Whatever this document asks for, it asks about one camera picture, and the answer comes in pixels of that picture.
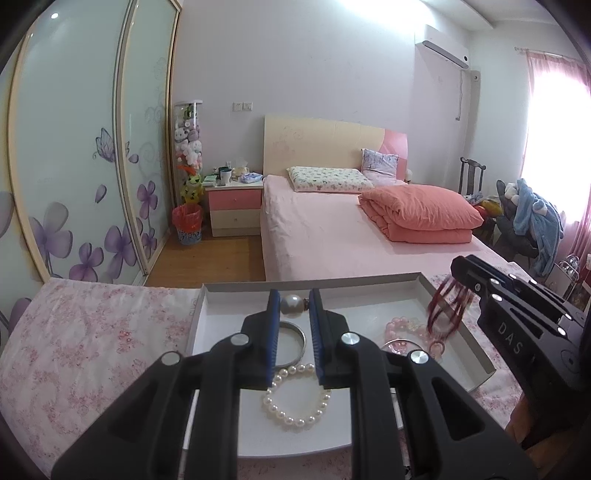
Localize grey pearl stud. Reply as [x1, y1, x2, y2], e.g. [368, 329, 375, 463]
[279, 295, 310, 317]

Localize plush toy display tower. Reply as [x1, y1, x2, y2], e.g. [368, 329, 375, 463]
[172, 100, 205, 204]

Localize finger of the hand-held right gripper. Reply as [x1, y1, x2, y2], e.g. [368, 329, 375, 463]
[451, 264, 572, 336]
[454, 253, 591, 325]

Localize person's right forearm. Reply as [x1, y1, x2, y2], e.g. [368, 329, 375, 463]
[505, 396, 555, 455]

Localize pink curtain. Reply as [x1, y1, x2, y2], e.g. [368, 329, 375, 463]
[523, 48, 591, 261]

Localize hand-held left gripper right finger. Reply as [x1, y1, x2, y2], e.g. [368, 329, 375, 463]
[308, 288, 541, 480]

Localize floral sliding door wardrobe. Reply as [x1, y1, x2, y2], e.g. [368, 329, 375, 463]
[0, 0, 184, 334]

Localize dark red bead bracelet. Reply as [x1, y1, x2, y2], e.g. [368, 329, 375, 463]
[427, 274, 476, 338]

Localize white pearl bracelet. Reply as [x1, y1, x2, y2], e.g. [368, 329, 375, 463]
[262, 363, 332, 430]

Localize grey office chair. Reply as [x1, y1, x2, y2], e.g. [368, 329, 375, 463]
[496, 179, 542, 260]

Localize white floral pillow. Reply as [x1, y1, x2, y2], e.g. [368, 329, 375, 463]
[286, 165, 375, 194]

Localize blue plush garment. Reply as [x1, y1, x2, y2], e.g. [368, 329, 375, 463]
[498, 177, 567, 278]

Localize pink and cream nightstand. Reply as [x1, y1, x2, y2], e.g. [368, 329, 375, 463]
[204, 177, 265, 239]

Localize grey cardboard box tray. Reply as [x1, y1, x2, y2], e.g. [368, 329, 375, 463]
[182, 271, 498, 459]

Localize wide silver cuff bracelet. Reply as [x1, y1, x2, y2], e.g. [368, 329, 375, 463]
[276, 320, 308, 370]

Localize folded orange quilt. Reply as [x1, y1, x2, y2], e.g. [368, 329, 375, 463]
[359, 184, 485, 245]

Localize cream and pink headboard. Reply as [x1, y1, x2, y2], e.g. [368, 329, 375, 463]
[263, 114, 410, 184]

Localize air conditioner pipe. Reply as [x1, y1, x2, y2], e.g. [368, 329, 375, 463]
[454, 68, 465, 124]

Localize white air conditioner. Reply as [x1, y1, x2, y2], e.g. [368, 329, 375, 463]
[414, 23, 471, 70]

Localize large pink bead bracelet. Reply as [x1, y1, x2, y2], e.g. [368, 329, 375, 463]
[384, 315, 447, 359]

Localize pink floral tablecloth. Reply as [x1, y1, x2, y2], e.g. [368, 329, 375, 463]
[0, 272, 591, 480]

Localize colourful clothes pile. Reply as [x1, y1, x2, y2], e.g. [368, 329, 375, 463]
[466, 193, 502, 218]

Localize small lavender pillow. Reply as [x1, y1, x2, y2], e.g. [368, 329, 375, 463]
[361, 148, 400, 184]

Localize bed with pink sheet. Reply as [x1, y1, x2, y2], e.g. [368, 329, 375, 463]
[259, 174, 523, 283]

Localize dark wooden chair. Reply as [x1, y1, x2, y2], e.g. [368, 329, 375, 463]
[459, 156, 488, 195]

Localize thin silver bangle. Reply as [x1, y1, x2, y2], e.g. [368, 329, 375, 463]
[380, 338, 430, 356]

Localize bin with red bag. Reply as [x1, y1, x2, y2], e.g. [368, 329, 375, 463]
[172, 204, 204, 246]

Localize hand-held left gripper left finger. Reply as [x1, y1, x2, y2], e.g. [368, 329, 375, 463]
[51, 288, 282, 480]

